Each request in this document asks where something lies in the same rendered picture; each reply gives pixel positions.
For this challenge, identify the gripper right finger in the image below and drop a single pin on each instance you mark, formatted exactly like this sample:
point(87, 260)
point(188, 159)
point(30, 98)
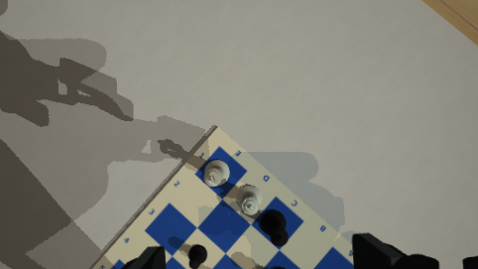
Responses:
point(369, 250)

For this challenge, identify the blue and cream chessboard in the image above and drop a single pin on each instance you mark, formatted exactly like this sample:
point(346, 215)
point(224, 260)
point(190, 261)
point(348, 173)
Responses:
point(188, 212)

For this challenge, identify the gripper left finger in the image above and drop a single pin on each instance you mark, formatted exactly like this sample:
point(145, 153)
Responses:
point(153, 257)

